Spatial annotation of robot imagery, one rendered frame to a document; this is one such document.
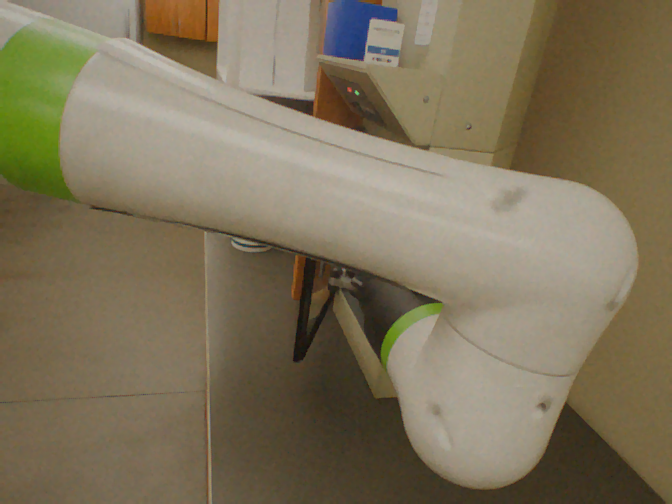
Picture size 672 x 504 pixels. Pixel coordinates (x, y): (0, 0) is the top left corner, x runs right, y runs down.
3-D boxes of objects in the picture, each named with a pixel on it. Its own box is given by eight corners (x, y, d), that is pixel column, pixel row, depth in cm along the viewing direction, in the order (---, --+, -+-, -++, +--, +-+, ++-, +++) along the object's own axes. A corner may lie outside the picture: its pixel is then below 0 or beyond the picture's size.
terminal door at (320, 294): (334, 294, 112) (361, 124, 97) (295, 367, 84) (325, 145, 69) (331, 293, 112) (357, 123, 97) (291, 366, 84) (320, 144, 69)
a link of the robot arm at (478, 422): (416, 528, 31) (544, 522, 35) (487, 377, 27) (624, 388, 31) (356, 389, 44) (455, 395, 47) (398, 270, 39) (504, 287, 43)
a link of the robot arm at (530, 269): (143, 192, 40) (53, 229, 29) (162, 50, 36) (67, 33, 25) (555, 319, 39) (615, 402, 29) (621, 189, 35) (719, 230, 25)
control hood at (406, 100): (363, 113, 97) (371, 62, 93) (430, 147, 69) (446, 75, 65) (309, 107, 94) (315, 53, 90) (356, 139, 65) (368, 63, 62)
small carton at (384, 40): (394, 66, 76) (401, 25, 73) (397, 67, 71) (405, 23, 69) (363, 61, 76) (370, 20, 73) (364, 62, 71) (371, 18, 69)
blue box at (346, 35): (371, 62, 91) (379, 11, 88) (389, 65, 83) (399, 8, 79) (321, 54, 89) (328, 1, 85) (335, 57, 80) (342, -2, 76)
